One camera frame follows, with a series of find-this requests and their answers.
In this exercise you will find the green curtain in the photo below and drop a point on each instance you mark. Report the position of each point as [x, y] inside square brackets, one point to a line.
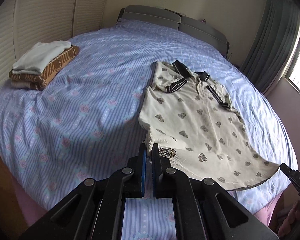
[274, 45]

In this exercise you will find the grey padded headboard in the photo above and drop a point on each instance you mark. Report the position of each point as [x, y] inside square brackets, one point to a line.
[171, 19]

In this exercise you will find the blue striped floral bed sheet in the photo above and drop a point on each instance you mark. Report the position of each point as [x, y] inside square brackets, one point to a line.
[85, 123]

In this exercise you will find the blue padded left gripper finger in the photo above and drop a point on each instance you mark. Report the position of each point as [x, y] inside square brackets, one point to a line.
[161, 189]
[137, 181]

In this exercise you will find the cream slatted wardrobe door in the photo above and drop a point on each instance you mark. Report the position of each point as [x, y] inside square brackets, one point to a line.
[26, 22]

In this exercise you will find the folded white garment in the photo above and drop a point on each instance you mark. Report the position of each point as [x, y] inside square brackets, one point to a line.
[38, 57]

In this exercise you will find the folded brown patterned sweater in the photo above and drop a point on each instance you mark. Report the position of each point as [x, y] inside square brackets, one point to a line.
[40, 82]

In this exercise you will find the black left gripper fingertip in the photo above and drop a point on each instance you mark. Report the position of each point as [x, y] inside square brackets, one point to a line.
[287, 170]

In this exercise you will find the person's right hand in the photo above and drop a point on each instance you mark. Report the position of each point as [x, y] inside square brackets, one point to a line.
[293, 216]

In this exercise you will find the cream polo shirt black collar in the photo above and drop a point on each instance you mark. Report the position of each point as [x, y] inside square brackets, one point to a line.
[191, 119]

